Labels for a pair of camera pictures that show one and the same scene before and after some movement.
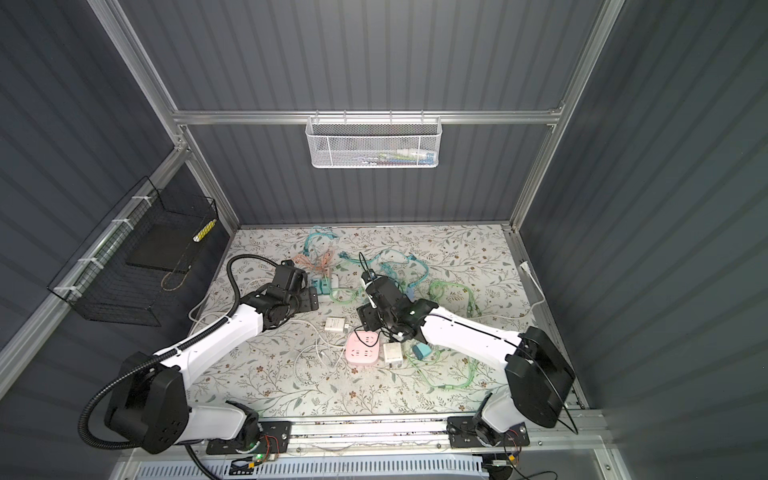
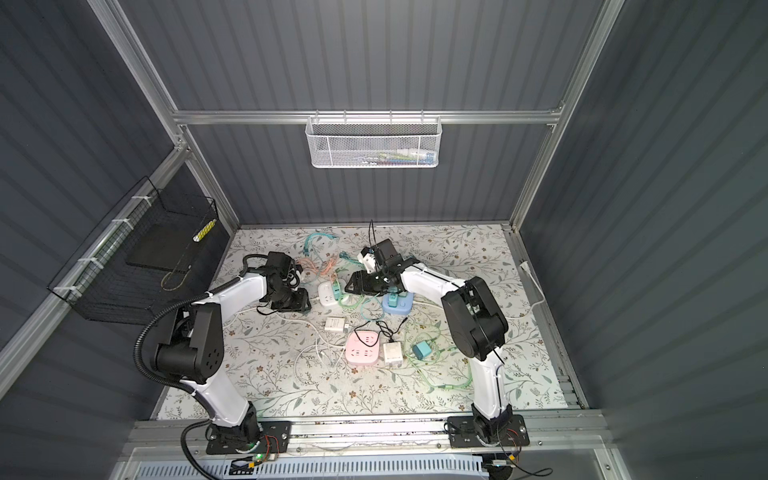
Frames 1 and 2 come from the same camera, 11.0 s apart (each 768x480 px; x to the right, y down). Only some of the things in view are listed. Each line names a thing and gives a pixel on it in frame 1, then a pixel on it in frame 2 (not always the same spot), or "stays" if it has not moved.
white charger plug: (393, 354) stays
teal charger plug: (421, 350) stays
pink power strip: (356, 352) stays
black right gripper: (366, 315) -> (362, 284)
